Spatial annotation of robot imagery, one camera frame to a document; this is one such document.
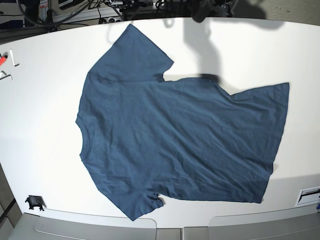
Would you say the red marker pen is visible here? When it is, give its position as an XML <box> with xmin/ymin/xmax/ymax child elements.
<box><xmin>0</xmin><ymin>55</ymin><xmax>8</xmax><ymax>66</ymax></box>

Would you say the blue T-shirt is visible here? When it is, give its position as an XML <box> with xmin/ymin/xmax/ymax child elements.
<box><xmin>76</xmin><ymin>25</ymin><xmax>290</xmax><ymax>220</ymax></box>

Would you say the black table clamp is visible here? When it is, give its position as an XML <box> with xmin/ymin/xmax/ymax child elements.
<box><xmin>25</xmin><ymin>195</ymin><xmax>47</xmax><ymax>211</ymax></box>

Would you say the hex key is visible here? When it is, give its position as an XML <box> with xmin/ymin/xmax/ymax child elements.
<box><xmin>0</xmin><ymin>71</ymin><xmax>13</xmax><ymax>81</ymax></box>
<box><xmin>9</xmin><ymin>49</ymin><xmax>20</xmax><ymax>67</ymax></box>

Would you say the lower hex key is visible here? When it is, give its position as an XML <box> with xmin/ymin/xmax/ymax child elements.
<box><xmin>0</xmin><ymin>71</ymin><xmax>13</xmax><ymax>81</ymax></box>

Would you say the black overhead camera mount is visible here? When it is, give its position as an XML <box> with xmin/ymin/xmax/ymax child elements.
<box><xmin>191</xmin><ymin>0</ymin><xmax>216</xmax><ymax>23</ymax></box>

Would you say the upper hex key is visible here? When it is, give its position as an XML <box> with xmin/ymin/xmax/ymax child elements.
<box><xmin>9</xmin><ymin>49</ymin><xmax>20</xmax><ymax>67</ymax></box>

